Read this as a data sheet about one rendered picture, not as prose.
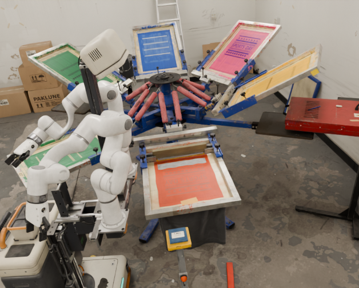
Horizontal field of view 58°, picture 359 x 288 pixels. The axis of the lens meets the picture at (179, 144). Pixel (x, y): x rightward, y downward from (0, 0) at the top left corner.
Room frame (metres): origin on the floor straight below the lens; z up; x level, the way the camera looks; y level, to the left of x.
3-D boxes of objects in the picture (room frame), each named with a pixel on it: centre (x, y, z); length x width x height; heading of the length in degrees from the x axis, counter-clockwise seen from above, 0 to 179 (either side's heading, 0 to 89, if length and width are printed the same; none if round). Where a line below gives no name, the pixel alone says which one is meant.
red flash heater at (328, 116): (2.28, -1.21, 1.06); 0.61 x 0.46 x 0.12; 65
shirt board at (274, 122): (2.60, -0.53, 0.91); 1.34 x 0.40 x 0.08; 65
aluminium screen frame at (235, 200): (1.84, -0.01, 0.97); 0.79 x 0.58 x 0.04; 5
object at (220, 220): (1.55, -0.04, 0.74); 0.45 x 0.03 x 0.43; 95
